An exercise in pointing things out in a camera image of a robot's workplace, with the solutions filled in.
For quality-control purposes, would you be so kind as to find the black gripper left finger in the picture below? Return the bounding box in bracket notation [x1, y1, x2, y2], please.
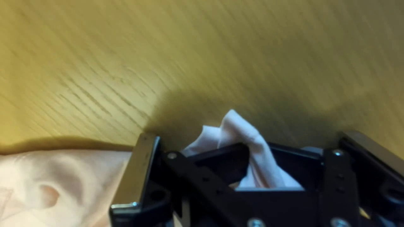
[162, 142, 253, 227]

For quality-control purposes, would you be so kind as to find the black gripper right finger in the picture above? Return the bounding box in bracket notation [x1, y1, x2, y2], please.
[268, 142, 360, 227]

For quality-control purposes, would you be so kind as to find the pink printed t-shirt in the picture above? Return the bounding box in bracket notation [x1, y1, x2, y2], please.
[0, 108, 306, 227]

